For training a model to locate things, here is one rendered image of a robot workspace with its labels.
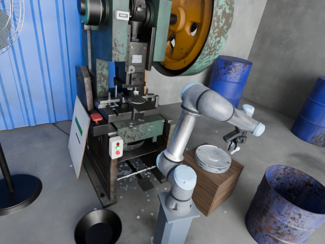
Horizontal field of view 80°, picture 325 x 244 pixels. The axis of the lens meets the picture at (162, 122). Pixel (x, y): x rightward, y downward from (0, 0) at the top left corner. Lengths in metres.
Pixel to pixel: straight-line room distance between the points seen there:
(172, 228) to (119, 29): 1.14
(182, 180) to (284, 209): 0.75
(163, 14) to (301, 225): 1.55
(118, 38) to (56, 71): 1.38
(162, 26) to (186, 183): 0.98
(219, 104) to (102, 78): 1.02
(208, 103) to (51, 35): 1.93
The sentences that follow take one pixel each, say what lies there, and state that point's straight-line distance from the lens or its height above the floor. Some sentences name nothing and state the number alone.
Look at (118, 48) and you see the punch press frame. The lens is 1.28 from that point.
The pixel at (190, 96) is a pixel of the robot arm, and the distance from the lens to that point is 0.92.
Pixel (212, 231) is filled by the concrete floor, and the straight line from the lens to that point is 1.71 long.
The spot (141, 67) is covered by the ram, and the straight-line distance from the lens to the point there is 1.43.
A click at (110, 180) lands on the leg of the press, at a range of 1.53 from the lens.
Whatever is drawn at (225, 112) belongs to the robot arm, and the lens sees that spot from 0.89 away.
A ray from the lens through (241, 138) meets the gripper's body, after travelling 1.42.
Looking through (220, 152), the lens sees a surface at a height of 0.39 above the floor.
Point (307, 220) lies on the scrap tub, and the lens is 1.56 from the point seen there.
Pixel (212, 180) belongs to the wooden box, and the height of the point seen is 0.35.
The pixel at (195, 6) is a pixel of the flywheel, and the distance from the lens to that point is 1.52.
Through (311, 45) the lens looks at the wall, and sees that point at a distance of 4.20.
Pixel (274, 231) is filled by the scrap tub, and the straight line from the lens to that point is 1.66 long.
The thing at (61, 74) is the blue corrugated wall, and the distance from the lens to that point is 2.55.
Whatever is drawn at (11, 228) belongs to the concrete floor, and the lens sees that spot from 1.76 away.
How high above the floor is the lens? 1.35
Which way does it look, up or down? 29 degrees down
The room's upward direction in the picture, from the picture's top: 9 degrees clockwise
